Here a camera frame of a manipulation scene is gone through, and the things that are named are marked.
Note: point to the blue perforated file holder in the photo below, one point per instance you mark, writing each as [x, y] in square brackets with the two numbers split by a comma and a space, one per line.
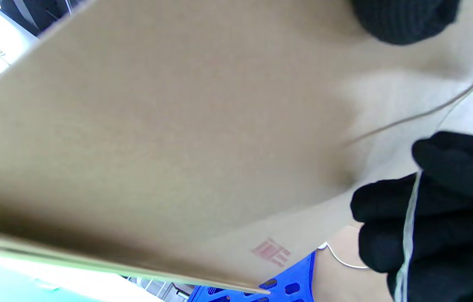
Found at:
[291, 281]

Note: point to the person's right hand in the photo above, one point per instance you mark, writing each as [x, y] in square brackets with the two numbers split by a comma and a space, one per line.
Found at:
[450, 235]

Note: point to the person's left hand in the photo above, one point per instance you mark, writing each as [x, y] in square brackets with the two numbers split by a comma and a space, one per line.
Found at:
[404, 21]

